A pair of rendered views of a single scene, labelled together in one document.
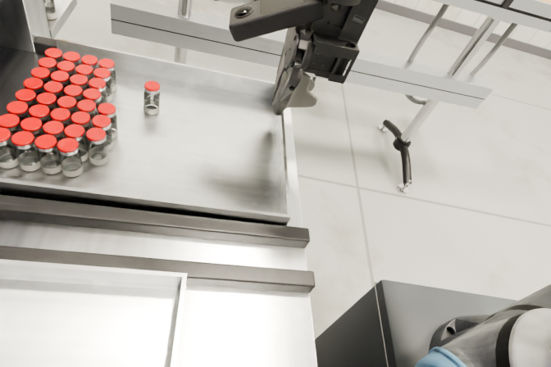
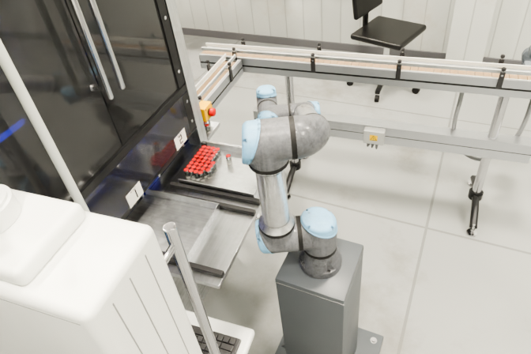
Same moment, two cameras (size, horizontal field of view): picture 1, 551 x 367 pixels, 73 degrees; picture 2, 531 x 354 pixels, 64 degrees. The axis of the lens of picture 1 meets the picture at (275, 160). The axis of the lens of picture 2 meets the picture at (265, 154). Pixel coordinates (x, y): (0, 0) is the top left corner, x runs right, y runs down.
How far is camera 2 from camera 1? 132 cm
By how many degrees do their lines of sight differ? 33
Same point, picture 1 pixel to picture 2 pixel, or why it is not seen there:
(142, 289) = (210, 208)
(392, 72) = (434, 137)
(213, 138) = (246, 172)
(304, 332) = (247, 224)
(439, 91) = (482, 150)
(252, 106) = not seen: hidden behind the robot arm
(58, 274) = (192, 201)
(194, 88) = not seen: hidden behind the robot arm
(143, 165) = (220, 179)
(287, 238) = (252, 201)
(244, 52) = not seen: hidden behind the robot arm
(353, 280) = (396, 289)
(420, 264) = (463, 289)
